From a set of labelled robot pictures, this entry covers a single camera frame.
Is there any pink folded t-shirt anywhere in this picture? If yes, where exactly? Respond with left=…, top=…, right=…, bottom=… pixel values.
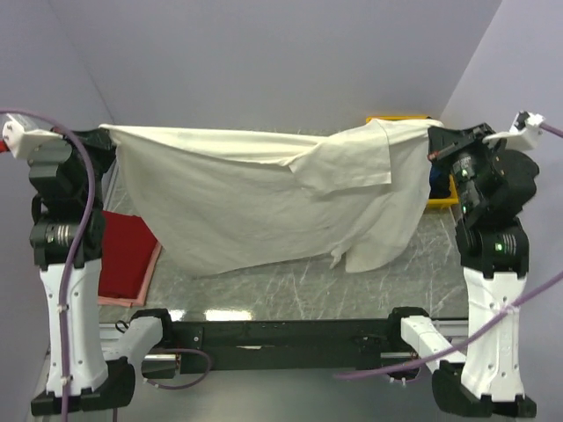
left=98, top=243, right=162, bottom=309

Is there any black base beam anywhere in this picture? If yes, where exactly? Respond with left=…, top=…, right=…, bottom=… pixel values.
left=172, top=319, right=413, bottom=371

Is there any yellow plastic bin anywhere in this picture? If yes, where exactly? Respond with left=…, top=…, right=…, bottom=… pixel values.
left=365, top=114, right=459, bottom=209

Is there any aluminium frame rail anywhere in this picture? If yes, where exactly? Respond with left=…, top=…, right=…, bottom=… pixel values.
left=99, top=307, right=469, bottom=389

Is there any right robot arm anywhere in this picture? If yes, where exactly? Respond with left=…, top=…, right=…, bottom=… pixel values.
left=428, top=124, right=539, bottom=418

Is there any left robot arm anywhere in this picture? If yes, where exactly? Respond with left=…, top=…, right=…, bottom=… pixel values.
left=28, top=128, right=135, bottom=417

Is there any white t-shirt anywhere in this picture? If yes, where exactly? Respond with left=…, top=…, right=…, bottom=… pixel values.
left=107, top=119, right=435, bottom=275

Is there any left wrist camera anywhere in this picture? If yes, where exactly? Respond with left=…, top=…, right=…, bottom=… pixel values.
left=1, top=113, right=62, bottom=160

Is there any red folded t-shirt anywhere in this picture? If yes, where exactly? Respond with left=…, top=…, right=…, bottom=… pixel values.
left=98, top=211, right=159, bottom=301

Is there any blue t-shirt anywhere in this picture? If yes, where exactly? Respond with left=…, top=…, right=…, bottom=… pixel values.
left=429, top=165, right=449, bottom=187

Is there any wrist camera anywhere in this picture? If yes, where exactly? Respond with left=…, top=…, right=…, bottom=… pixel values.
left=482, top=111, right=545, bottom=152
left=1, top=113, right=62, bottom=160

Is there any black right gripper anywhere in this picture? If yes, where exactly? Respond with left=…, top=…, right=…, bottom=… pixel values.
left=426, top=120, right=500, bottom=209

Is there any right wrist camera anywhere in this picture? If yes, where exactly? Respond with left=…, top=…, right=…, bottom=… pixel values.
left=482, top=111, right=545, bottom=152

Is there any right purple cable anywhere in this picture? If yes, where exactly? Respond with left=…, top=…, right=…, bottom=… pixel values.
left=333, top=120, right=563, bottom=381

